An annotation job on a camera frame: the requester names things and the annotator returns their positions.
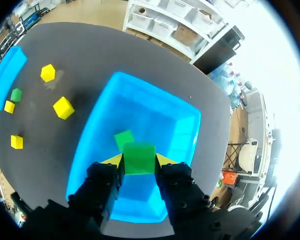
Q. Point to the yellow cube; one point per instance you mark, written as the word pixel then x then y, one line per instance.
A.
pixel 9 107
pixel 63 107
pixel 16 142
pixel 48 72

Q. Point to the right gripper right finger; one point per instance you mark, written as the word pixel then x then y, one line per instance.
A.
pixel 182 190

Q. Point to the green cube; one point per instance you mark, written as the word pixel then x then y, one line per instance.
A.
pixel 123 140
pixel 139 158
pixel 16 95

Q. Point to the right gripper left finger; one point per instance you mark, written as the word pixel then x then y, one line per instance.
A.
pixel 97 187

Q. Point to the blue plastic bin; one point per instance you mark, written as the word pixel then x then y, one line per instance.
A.
pixel 137 147
pixel 6 78

